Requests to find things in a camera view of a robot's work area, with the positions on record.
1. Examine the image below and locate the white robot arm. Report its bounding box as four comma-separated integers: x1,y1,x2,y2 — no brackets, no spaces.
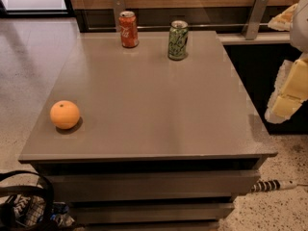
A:
265,0,308,124

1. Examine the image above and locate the black bag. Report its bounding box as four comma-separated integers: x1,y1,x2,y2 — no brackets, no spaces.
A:
0,170,78,231

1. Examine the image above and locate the left metal rail bracket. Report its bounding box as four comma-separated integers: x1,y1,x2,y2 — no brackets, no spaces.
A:
112,0,126,32

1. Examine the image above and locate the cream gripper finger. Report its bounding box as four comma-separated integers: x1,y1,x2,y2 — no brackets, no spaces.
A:
265,58,308,124
268,3,297,32

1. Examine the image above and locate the green soda can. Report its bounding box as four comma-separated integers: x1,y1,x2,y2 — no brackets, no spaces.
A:
167,20,189,61

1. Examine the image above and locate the orange fruit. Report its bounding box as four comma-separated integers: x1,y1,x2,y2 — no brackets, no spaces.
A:
50,100,80,130

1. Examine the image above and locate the right metal rail bracket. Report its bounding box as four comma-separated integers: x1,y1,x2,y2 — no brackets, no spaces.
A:
242,0,269,40

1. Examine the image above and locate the metal rail bracket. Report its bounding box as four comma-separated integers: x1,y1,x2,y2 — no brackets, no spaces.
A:
242,0,269,40
112,0,126,32

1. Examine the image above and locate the metal wall rail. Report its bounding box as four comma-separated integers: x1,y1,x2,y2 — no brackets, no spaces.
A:
84,22,270,31

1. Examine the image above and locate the grey drawer cabinet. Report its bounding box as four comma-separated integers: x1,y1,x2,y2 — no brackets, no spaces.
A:
19,31,275,231

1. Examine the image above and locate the red cola can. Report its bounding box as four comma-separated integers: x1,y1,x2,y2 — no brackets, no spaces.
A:
118,11,139,48

